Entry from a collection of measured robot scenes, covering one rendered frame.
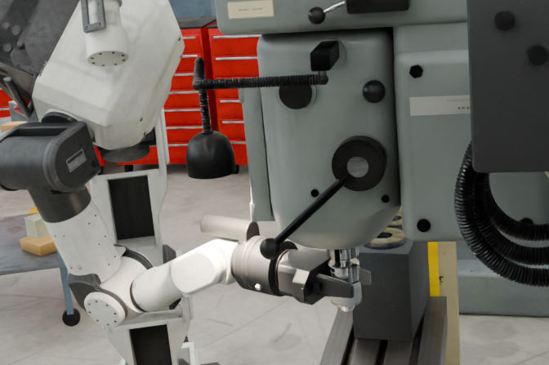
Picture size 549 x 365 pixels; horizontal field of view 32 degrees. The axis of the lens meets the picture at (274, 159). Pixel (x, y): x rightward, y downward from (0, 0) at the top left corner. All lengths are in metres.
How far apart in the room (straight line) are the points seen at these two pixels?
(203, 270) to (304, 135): 0.35
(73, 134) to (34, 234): 2.97
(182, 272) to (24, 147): 0.33
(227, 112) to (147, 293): 4.61
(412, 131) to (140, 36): 0.60
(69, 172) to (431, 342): 0.79
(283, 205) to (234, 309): 3.06
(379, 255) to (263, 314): 2.46
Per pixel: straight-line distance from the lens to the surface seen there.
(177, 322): 2.11
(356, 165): 1.23
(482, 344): 3.94
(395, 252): 1.85
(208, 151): 1.37
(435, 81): 1.21
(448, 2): 1.19
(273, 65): 1.26
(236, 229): 1.51
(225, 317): 4.30
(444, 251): 3.26
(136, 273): 1.72
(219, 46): 6.14
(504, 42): 0.94
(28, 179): 1.60
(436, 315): 2.03
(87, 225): 1.65
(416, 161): 1.23
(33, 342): 4.37
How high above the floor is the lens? 1.81
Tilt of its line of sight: 16 degrees down
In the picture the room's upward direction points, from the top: 5 degrees counter-clockwise
